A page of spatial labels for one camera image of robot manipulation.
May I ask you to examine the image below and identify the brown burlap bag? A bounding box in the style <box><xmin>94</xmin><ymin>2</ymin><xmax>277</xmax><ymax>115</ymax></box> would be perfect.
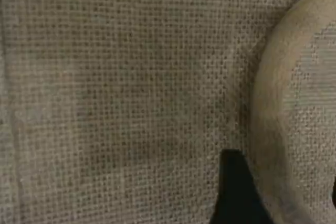
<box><xmin>0</xmin><ymin>0</ymin><xmax>336</xmax><ymax>224</ymax></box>

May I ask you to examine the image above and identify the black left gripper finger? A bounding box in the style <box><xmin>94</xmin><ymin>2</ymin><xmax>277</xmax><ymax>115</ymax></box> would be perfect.
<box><xmin>209</xmin><ymin>149</ymin><xmax>276</xmax><ymax>224</ymax></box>
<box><xmin>331</xmin><ymin>176</ymin><xmax>336</xmax><ymax>208</ymax></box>

